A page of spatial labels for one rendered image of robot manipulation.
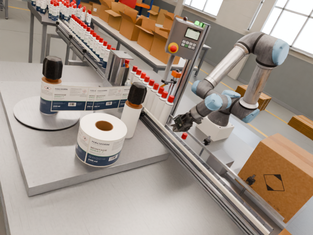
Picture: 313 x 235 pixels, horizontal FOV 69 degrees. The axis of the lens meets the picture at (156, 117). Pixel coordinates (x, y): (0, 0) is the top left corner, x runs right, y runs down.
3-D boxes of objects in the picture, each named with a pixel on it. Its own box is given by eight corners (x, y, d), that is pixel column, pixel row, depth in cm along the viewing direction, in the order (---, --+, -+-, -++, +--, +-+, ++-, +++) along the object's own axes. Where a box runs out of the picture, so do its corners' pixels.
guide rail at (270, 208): (143, 92, 158) (143, 90, 158) (144, 92, 159) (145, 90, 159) (281, 221, 93) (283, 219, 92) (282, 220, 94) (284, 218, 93)
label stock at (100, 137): (71, 163, 93) (76, 135, 86) (78, 134, 110) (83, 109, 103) (119, 169, 99) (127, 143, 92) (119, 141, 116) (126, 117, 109)
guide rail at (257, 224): (132, 99, 156) (132, 96, 155) (133, 99, 157) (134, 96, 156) (266, 236, 91) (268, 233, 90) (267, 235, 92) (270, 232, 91)
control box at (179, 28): (164, 48, 140) (174, 16, 131) (189, 56, 143) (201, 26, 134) (165, 52, 131) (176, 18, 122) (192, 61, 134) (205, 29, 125)
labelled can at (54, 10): (56, 21, 271) (57, 3, 261) (56, 22, 267) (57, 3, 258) (51, 20, 269) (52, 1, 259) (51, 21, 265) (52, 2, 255)
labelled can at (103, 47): (102, 63, 200) (106, 40, 191) (105, 65, 197) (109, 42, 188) (97, 63, 197) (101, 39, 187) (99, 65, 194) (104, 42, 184)
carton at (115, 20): (99, 22, 390) (104, -1, 372) (120, 26, 420) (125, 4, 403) (113, 31, 365) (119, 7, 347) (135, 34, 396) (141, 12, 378)
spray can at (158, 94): (148, 112, 151) (158, 85, 141) (156, 114, 151) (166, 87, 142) (148, 116, 146) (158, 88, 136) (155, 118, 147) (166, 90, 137)
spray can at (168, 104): (155, 122, 143) (166, 93, 133) (162, 122, 146) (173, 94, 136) (159, 127, 139) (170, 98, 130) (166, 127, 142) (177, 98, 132)
